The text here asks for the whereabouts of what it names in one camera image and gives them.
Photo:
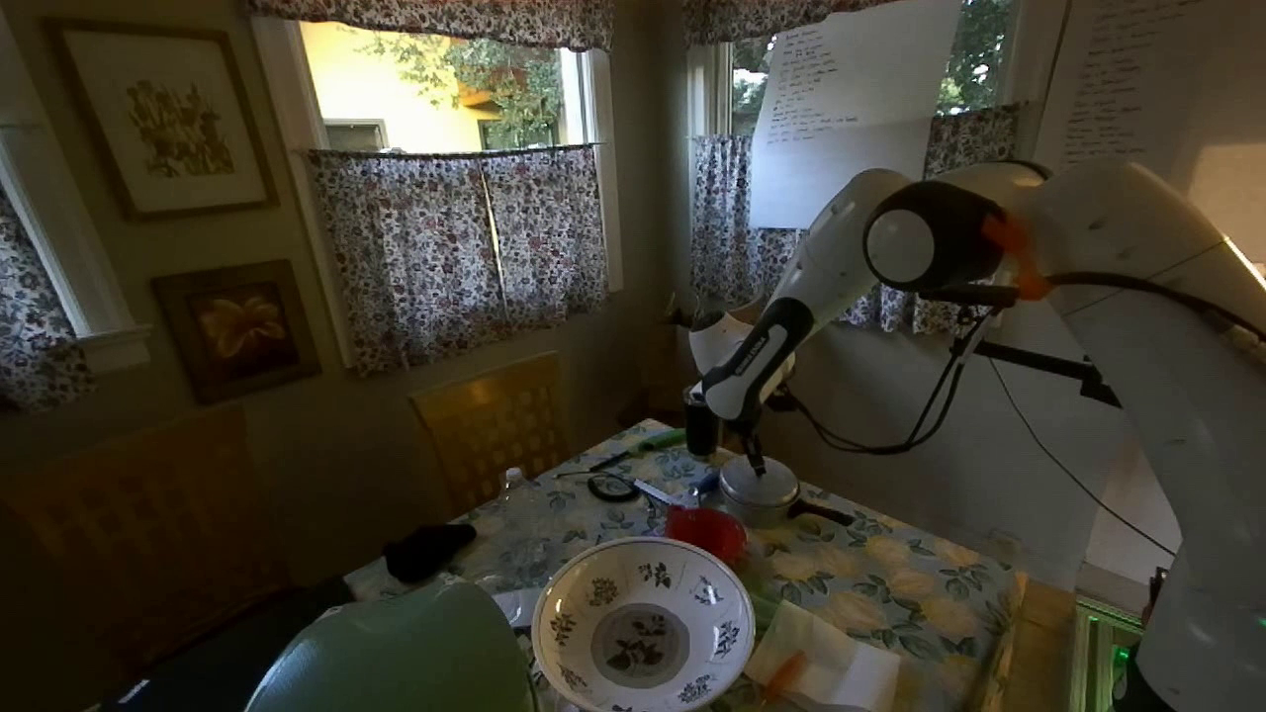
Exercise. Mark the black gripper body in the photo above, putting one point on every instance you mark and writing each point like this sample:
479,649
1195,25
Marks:
741,425

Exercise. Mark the silver lid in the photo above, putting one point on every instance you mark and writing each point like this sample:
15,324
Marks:
756,478

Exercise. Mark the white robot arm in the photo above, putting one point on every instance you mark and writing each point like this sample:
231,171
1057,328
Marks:
1161,264

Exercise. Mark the red plastic object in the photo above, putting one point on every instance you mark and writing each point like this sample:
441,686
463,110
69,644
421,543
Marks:
705,535

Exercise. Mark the white marker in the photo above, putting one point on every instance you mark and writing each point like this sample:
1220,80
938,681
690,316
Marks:
658,491

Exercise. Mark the green marker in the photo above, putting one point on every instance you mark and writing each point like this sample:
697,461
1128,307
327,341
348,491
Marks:
633,453

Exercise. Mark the lemon print tablecloth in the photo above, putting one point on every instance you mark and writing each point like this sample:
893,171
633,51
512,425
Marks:
871,580

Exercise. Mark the white floral print bowl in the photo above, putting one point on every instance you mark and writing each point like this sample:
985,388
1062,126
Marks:
643,626

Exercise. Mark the floral cafe curtain panel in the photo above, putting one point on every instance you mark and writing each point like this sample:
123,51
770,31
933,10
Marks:
399,259
35,319
548,225
718,220
970,139

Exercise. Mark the white paper napkin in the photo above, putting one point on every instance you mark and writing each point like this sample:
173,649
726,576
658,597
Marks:
826,657

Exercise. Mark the small clear bottle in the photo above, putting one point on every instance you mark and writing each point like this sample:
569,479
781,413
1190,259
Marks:
512,478

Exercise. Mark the wooden chair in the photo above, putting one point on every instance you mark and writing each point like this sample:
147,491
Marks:
495,431

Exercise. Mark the black cloth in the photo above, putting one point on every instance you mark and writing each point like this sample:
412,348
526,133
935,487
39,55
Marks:
430,548

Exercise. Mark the white paper sheet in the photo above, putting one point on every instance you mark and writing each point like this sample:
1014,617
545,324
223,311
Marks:
1123,80
855,93

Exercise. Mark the floral curtain valance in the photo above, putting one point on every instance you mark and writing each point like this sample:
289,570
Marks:
438,18
767,15

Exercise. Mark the dark framed picture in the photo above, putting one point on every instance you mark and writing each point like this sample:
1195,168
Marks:
239,329

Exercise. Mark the wooden bench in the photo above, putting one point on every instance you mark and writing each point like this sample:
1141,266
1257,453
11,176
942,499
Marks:
132,528

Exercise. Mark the botanical framed picture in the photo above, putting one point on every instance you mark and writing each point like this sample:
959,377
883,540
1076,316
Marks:
165,122

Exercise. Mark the black camera stand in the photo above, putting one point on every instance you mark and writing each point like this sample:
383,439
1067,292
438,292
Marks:
1055,367

